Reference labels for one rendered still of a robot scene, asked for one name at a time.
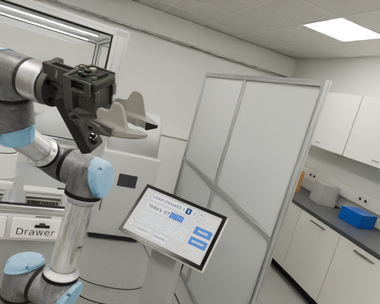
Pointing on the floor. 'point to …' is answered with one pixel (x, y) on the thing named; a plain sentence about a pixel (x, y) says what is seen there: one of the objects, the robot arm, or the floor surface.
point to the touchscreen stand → (160, 279)
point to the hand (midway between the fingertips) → (145, 132)
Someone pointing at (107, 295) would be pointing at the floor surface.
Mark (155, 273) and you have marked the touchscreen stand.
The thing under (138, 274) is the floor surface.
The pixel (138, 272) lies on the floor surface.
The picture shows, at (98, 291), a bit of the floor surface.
